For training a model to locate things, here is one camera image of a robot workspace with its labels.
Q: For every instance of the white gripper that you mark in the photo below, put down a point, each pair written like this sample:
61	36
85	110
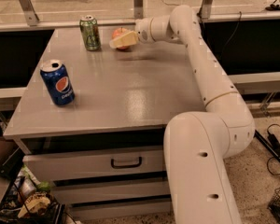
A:
143	29

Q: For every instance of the red orange apple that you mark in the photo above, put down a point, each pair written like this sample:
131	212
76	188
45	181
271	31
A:
118	32

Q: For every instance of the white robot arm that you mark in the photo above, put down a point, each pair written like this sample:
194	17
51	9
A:
197	143

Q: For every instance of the green soda can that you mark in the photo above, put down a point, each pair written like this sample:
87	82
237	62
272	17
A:
90	32

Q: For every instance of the blue pepsi can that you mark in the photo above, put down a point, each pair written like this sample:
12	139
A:
57	82

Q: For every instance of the grey drawer cabinet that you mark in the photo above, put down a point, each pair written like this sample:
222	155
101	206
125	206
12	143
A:
123	102

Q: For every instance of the black sandal on floor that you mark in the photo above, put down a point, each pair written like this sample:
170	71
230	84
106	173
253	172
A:
274	6

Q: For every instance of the brown round container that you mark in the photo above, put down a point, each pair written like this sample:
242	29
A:
0	142

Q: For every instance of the black bin with clutter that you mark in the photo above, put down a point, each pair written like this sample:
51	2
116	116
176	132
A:
30	201

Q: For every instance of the middle metal rail bracket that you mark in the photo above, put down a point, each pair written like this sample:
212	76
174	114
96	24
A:
138	9

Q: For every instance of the metal rail bracket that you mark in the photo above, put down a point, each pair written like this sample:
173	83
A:
205	9
138	9
29	12

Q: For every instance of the right metal rail bracket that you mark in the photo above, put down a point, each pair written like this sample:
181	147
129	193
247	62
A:
205	9

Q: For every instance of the left metal rail bracket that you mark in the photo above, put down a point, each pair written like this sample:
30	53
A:
29	12

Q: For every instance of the black top drawer handle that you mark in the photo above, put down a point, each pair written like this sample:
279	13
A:
126	164

